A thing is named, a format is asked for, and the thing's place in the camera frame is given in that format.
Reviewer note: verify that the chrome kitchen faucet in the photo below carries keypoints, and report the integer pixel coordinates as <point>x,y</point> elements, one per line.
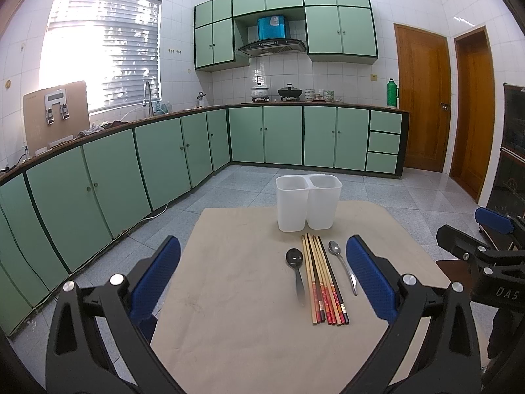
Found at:
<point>147,98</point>

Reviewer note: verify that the black plastic spoon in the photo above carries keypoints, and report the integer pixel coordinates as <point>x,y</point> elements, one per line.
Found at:
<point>294,259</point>

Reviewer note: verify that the white rice cooker pot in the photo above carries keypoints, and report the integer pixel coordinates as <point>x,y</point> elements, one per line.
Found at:
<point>260,92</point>

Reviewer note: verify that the green kitchen cabinets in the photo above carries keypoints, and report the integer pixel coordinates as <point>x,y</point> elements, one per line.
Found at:
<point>60,210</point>
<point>229,33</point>

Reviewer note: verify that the green upper kitchen cabinets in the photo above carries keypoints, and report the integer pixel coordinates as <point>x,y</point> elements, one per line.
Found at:
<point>229,33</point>

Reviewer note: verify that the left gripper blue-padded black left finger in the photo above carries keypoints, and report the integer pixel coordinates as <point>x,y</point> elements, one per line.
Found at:
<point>100,337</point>

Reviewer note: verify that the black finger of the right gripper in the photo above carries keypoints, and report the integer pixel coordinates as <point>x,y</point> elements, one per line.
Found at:
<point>461,245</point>

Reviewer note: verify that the brown stool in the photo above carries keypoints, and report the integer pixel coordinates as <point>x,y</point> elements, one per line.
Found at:
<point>457,271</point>

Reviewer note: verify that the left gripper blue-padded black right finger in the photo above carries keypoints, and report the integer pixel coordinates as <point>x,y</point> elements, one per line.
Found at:
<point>431,343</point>

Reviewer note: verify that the window blinds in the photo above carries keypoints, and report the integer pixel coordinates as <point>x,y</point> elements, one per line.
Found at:
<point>110,45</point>

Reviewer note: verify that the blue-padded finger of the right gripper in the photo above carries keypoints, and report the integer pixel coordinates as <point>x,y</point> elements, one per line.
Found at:
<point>494,220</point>

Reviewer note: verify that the green thermos bottle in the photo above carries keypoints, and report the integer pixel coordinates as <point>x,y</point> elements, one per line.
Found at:
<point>392,93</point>

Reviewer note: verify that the red patterned wooden chopstick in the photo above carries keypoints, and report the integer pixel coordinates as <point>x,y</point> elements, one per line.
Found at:
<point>316,256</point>
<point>323,266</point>
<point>332,286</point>

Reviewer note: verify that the blue range hood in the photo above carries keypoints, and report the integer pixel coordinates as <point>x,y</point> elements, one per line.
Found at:
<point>273,37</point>

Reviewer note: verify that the cardboard box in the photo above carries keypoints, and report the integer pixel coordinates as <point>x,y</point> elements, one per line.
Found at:
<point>54,114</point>

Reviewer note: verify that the silver metal spoon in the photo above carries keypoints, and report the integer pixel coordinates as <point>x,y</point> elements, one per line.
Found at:
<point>336,250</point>

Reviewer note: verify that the beige table mat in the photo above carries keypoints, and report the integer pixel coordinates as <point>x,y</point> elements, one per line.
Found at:
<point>231,322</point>

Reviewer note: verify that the dark wooden cabinet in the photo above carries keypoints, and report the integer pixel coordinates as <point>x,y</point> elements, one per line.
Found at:
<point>507,195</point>

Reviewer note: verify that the black wok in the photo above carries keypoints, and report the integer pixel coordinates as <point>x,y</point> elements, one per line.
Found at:
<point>290,93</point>

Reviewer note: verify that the white double utensil holder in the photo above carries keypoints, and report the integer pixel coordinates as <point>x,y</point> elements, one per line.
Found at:
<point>309,199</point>

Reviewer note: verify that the green lower kitchen cabinets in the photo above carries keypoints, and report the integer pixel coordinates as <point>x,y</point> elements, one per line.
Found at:
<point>60,210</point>

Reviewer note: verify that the brown wooden door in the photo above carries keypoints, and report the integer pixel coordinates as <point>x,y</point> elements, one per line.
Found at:
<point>476,111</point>
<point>425,92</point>

